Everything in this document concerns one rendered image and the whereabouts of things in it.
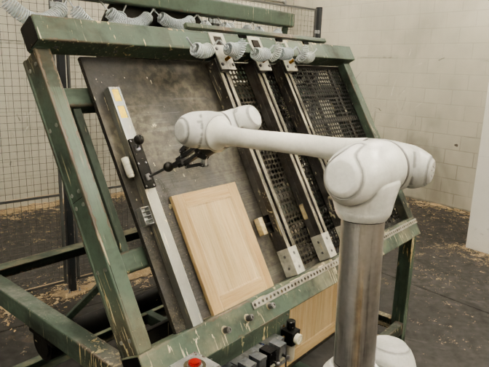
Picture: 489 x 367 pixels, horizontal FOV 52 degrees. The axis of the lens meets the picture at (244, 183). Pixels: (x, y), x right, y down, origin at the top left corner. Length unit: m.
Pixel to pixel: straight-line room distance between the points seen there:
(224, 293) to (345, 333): 0.85
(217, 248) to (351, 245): 0.96
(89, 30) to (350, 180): 1.26
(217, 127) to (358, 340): 0.68
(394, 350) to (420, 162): 0.52
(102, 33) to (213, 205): 0.80
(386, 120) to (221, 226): 5.96
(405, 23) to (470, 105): 1.52
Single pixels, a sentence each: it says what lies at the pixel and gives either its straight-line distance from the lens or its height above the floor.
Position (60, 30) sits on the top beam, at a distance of 1.95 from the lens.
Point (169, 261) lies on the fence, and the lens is 1.85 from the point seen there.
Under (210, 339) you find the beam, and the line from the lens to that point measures 1.89.
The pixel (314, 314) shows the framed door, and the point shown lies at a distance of 2.94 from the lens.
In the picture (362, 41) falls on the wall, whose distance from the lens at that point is 8.14.
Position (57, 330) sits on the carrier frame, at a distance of 2.16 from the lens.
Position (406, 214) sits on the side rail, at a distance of 3.33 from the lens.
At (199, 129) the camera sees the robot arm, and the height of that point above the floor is 1.63.
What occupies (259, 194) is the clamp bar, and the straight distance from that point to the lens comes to 2.29.
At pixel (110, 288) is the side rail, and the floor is 1.08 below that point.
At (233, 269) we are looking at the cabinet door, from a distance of 2.07.
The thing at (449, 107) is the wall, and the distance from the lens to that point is 7.34.
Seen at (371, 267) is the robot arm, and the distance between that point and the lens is 1.18.
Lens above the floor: 1.81
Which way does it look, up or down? 13 degrees down
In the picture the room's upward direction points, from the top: 2 degrees clockwise
